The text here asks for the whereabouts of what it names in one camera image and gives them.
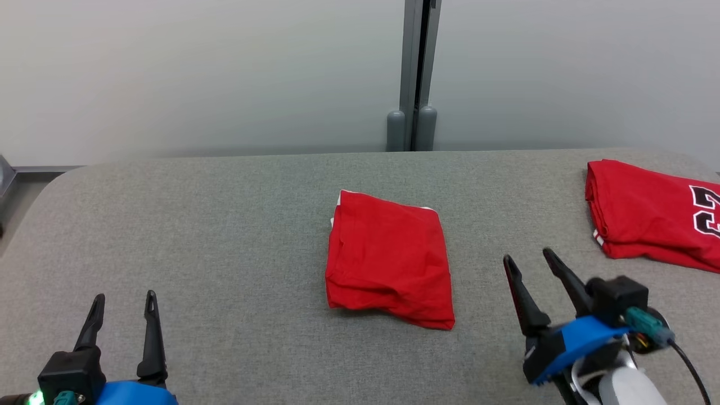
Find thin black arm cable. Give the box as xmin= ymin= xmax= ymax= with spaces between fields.
xmin=669 ymin=340 xmax=713 ymax=405

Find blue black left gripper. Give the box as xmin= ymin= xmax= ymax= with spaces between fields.
xmin=74 ymin=290 xmax=179 ymax=405

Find red shorts with white stripes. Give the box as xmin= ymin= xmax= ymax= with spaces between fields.
xmin=325 ymin=190 xmax=456 ymax=331

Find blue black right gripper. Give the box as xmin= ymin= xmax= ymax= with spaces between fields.
xmin=503 ymin=248 xmax=633 ymax=389

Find grey vertical partition post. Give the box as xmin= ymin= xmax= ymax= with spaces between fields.
xmin=386 ymin=0 xmax=442 ymax=152

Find red jersey shirt number 23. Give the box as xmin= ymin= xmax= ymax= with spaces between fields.
xmin=585 ymin=159 xmax=720 ymax=275

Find grey wall baseboard strip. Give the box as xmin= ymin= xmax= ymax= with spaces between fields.
xmin=0 ymin=155 xmax=86 ymax=197

